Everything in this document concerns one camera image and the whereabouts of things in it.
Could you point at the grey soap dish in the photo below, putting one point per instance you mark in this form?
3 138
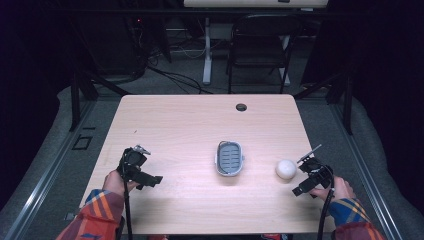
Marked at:
229 158

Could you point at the white round soap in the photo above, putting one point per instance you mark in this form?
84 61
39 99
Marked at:
286 169

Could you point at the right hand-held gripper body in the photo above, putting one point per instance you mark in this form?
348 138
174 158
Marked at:
316 171

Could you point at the white desk leg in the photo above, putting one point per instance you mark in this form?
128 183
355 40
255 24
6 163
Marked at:
207 53
285 63

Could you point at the black folding chair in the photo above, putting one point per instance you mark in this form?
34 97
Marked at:
263 43

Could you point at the person's left hand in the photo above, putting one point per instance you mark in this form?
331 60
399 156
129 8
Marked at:
115 183

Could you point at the black metal stand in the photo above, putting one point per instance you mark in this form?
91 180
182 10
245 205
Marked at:
346 103
76 100

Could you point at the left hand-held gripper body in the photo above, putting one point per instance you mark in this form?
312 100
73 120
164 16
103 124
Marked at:
131 163

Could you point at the dark computer tower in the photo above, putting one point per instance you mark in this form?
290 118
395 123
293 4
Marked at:
113 43

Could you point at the aluminium floor rail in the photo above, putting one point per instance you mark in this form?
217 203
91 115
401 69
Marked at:
363 166
43 180

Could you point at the person's right hand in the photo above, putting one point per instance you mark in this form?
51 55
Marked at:
340 190

